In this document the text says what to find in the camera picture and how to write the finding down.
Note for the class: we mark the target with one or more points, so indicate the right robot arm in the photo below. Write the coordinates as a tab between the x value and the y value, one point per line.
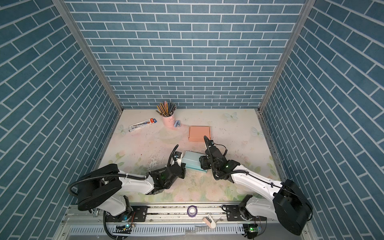
286	202

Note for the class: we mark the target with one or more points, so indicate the bundle of coloured pencils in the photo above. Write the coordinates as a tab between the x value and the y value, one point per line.
166	109

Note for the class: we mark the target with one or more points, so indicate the white pen box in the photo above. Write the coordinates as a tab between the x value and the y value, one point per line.
142	124

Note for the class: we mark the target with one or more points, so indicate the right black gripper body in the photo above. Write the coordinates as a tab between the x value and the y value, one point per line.
207	164

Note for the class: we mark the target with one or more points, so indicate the light blue paper box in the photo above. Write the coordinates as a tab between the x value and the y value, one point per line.
192	161

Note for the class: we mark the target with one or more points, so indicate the white pink clip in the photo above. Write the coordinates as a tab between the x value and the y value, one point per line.
209	221

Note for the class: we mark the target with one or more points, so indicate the pink pencil cup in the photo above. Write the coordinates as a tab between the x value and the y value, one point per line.
169	122

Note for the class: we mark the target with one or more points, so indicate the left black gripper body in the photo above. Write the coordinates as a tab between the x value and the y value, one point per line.
182	174

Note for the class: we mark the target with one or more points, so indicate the small blue stapler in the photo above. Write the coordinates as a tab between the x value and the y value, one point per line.
177	124

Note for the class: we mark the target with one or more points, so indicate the purple tape roll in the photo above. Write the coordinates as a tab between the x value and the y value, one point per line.
192	211

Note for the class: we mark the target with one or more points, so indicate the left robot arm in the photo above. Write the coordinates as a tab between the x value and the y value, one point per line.
105	188

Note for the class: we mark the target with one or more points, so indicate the orange paper box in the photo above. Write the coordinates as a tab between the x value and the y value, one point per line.
197	133

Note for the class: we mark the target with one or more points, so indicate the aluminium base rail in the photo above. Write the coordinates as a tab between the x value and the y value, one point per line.
166	219

